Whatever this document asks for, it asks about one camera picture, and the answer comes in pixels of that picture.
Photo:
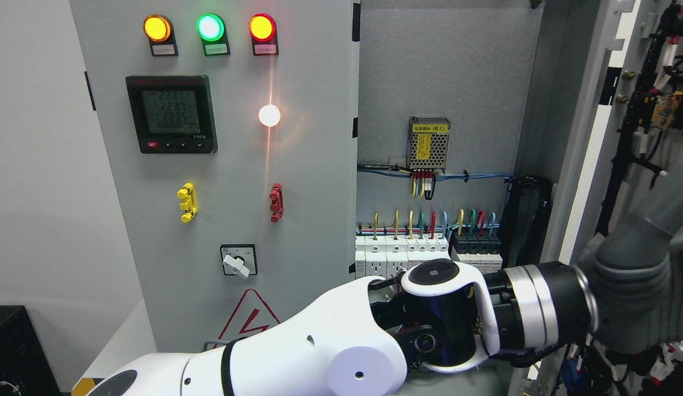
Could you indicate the grey cabinet door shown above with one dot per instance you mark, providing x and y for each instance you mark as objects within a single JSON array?
[
  {"x": 636, "y": 29},
  {"x": 311, "y": 152}
]

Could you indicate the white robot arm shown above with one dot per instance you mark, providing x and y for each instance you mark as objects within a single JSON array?
[{"x": 448, "y": 317}]

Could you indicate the red indicator lamp left door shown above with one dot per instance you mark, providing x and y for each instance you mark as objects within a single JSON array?
[{"x": 264, "y": 35}]

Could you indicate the green indicator lamp left door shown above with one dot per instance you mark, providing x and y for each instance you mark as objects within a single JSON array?
[{"x": 213, "y": 34}]

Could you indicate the yellow indicator lamp left door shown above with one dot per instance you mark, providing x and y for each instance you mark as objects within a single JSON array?
[{"x": 161, "y": 35}]

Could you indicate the red terminal block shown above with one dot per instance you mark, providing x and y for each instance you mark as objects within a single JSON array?
[{"x": 277, "y": 203}]

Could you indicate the white breaker and socket row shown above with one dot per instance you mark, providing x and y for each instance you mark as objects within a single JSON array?
[{"x": 386, "y": 255}]

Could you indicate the perforated metal power supply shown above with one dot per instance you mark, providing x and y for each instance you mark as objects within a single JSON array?
[{"x": 428, "y": 142}]

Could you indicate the white glowing lamp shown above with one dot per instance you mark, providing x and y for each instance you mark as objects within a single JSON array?
[{"x": 269, "y": 115}]

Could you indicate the red electric hazard sign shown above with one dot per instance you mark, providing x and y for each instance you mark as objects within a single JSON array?
[{"x": 249, "y": 315}]

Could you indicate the black surge protector modules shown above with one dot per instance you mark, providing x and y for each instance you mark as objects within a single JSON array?
[{"x": 480, "y": 251}]

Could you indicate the yellow terminal block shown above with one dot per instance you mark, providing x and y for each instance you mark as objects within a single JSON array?
[{"x": 188, "y": 204}]

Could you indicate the black digital power meter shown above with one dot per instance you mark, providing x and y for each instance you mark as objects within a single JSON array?
[{"x": 172, "y": 113}]

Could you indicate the white rotary selector switch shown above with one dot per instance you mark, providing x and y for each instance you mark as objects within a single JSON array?
[{"x": 239, "y": 260}]

